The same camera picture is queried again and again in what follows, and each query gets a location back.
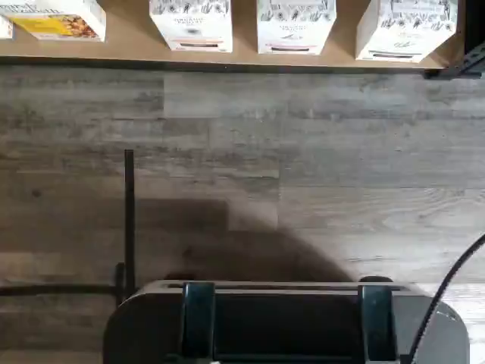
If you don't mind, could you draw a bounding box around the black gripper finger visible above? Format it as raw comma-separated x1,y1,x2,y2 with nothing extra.
358,278,399,364
180,281,217,364

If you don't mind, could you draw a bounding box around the brown particleboard shelf board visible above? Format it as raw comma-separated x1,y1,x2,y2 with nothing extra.
0,0,468,73

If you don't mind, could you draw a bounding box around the white box green strip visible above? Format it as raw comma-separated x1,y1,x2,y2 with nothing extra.
355,0,459,64

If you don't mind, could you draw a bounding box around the white box orange strip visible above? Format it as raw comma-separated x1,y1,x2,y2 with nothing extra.
149,0,234,52

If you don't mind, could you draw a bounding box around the white box pink strip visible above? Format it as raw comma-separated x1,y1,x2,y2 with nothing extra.
256,0,338,55

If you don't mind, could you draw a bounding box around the white yellow purely elizabeth box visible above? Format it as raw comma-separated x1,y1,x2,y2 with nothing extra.
0,0,108,42

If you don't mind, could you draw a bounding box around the black metal floor stand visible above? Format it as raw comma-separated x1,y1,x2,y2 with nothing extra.
0,149,136,304

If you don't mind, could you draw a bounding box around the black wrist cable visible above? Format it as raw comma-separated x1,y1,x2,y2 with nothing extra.
411,233,485,364

